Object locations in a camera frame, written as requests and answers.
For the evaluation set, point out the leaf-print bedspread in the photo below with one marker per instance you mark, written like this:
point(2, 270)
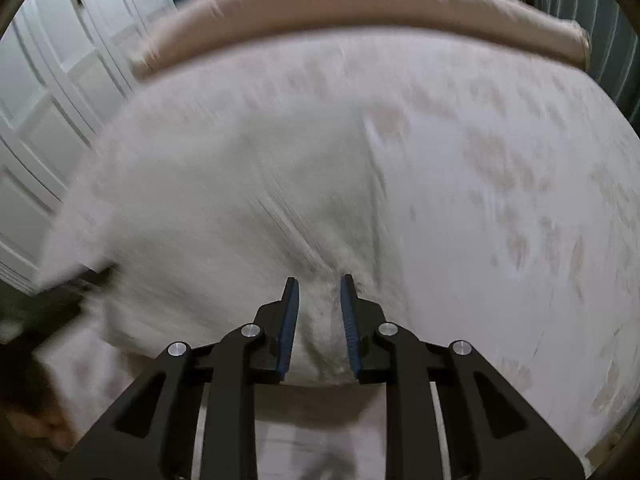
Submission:
point(500, 185)

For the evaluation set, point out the white fuzzy garment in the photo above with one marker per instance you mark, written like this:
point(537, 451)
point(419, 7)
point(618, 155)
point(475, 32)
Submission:
point(225, 220)

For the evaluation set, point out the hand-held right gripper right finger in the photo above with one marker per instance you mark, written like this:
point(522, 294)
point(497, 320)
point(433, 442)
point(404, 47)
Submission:
point(350, 332)

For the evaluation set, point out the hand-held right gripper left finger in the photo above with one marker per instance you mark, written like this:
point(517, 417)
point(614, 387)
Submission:
point(289, 332)

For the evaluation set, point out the white panelled wardrobe doors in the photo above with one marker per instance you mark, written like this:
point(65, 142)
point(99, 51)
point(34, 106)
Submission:
point(50, 85)

